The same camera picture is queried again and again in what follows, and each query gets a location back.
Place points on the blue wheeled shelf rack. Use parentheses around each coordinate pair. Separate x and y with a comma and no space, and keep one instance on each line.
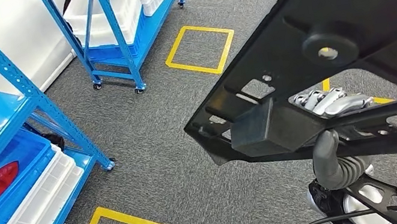
(118,40)

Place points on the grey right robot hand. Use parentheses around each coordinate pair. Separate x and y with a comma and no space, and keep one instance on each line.
(327,162)

